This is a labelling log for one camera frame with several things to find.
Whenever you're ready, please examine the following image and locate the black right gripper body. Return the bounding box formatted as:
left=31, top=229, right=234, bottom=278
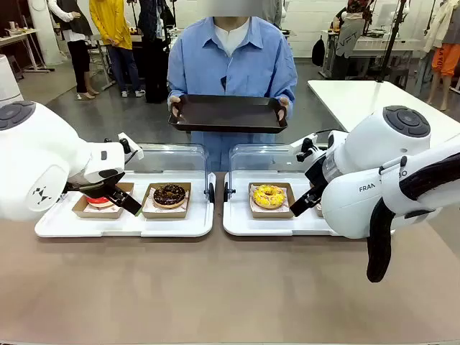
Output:
left=304, top=154, right=330, bottom=191

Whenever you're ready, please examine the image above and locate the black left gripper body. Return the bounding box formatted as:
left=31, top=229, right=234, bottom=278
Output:
left=64, top=170, right=125, bottom=197

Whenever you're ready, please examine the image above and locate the chocolate sprinkle donut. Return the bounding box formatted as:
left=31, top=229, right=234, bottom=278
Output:
left=152, top=184, right=187, bottom=209

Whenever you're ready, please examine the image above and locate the dark brown serving tray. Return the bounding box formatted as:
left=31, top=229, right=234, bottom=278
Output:
left=168, top=94, right=288, bottom=134

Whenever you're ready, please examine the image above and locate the yellow glazed donut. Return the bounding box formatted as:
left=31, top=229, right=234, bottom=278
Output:
left=248, top=182, right=298, bottom=220

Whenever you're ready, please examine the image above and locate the yellow sprinkle donut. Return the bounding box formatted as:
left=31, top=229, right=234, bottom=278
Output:
left=252, top=184, right=288, bottom=210

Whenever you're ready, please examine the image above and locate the person in blue shirt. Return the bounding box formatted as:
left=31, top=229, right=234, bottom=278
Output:
left=167, top=0, right=299, bottom=173

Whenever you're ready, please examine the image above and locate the person in black vest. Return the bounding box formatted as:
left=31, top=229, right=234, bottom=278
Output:
left=47, top=0, right=100, bottom=101

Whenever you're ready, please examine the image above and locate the person in dark clothes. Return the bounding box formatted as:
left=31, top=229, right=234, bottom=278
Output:
left=137, top=0, right=175, bottom=105

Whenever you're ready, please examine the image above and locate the person in yellow hoodie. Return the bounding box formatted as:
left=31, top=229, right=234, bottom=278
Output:
left=88, top=0, right=147, bottom=98

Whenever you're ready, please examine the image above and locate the person's left hand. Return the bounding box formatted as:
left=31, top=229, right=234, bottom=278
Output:
left=275, top=96, right=290, bottom=123

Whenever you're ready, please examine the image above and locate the person's right hand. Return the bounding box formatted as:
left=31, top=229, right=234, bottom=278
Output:
left=167, top=95, right=186, bottom=121

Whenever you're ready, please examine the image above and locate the white printed paper liner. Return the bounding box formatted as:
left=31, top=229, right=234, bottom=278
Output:
left=83, top=195, right=125, bottom=214
left=143, top=185, right=190, bottom=213
left=249, top=184, right=291, bottom=213

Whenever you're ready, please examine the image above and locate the white display tray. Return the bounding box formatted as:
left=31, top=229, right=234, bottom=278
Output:
left=34, top=170, right=216, bottom=239
left=222, top=170, right=342, bottom=237

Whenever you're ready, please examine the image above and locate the clear hinged lid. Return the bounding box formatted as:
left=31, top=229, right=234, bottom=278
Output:
left=124, top=142, right=216, bottom=204
left=223, top=142, right=331, bottom=203

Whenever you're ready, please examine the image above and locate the large white table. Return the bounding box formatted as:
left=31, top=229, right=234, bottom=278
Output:
left=307, top=79, right=460, bottom=148

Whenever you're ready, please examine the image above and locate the black backpack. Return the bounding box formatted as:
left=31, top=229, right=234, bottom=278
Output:
left=311, top=35, right=326, bottom=68

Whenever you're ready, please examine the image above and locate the white cylindrical air purifier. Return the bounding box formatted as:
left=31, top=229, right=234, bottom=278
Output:
left=0, top=53, right=24, bottom=104

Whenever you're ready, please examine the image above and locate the figure in grey apron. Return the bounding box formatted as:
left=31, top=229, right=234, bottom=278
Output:
left=330, top=0, right=367, bottom=81

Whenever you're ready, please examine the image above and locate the long white workbench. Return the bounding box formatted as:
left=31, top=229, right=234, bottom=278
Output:
left=319, top=28, right=414, bottom=78

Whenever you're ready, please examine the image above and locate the white round pillar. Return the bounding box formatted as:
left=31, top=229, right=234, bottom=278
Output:
left=27, top=0, right=64, bottom=66

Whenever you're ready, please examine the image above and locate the light wooden desk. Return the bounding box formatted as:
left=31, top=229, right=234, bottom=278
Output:
left=0, top=28, right=51, bottom=75

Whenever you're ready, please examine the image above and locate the mannequin with orange shorts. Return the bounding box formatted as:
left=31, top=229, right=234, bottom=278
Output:
left=418, top=0, right=460, bottom=112

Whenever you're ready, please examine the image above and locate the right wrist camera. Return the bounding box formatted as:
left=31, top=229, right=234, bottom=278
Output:
left=289, top=132, right=319, bottom=162

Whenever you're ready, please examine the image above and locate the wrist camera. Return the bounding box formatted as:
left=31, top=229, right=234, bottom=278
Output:
left=289, top=132, right=319, bottom=162
left=117, top=132, right=144, bottom=162

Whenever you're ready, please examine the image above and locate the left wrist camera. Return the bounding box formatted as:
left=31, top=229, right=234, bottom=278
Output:
left=117, top=132, right=144, bottom=162

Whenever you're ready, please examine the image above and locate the black cable sleeve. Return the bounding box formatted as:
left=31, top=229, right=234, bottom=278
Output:
left=366, top=152, right=460, bottom=285

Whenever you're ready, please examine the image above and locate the black camera stand pole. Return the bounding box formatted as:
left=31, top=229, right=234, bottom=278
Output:
left=375, top=0, right=409, bottom=84

